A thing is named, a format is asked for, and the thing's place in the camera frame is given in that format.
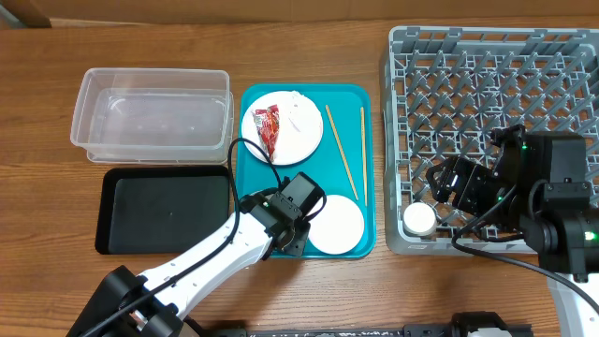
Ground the red snack wrapper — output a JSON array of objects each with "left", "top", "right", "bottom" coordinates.
[{"left": 253, "top": 105, "right": 280, "bottom": 161}]

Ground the white paper cup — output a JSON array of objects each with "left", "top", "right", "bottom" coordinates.
[{"left": 402, "top": 202, "right": 437, "bottom": 237}]

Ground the teal plastic tray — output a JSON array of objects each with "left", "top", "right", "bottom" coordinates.
[{"left": 240, "top": 83, "right": 376, "bottom": 258}]

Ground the white tissue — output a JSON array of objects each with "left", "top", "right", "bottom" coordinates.
[{"left": 288, "top": 91, "right": 306, "bottom": 133}]

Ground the wooden chopstick left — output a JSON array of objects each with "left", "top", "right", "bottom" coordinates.
[{"left": 325, "top": 105, "right": 358, "bottom": 200}]

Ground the wooden chopstick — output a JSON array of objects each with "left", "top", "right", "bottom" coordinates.
[
  {"left": 325, "top": 105, "right": 358, "bottom": 200},
  {"left": 360, "top": 107, "right": 368, "bottom": 207}
]

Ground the wooden chopstick right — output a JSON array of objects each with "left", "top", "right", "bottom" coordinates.
[{"left": 360, "top": 107, "right": 368, "bottom": 207}]

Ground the large white plate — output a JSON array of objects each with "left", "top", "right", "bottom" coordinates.
[{"left": 241, "top": 91, "right": 324, "bottom": 166}]

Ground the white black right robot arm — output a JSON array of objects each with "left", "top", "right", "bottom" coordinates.
[{"left": 426, "top": 125, "right": 598, "bottom": 336}]

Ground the black table clamp mount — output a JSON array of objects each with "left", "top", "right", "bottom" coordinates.
[{"left": 402, "top": 312, "right": 534, "bottom": 337}]

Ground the grey dish rack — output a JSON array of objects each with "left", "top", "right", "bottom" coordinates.
[{"left": 381, "top": 26, "right": 598, "bottom": 256}]

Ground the black waste tray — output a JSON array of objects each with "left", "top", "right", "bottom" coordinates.
[{"left": 95, "top": 166, "right": 229, "bottom": 255}]

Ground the small white plate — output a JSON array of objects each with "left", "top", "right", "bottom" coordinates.
[{"left": 308, "top": 195, "right": 365, "bottom": 255}]

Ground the black rail at table edge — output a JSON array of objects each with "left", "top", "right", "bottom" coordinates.
[{"left": 187, "top": 321, "right": 405, "bottom": 337}]

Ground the clear plastic bin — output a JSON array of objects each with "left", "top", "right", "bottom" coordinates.
[{"left": 70, "top": 67, "right": 234, "bottom": 165}]

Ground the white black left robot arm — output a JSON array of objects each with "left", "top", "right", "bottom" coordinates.
[{"left": 68, "top": 188, "right": 327, "bottom": 336}]

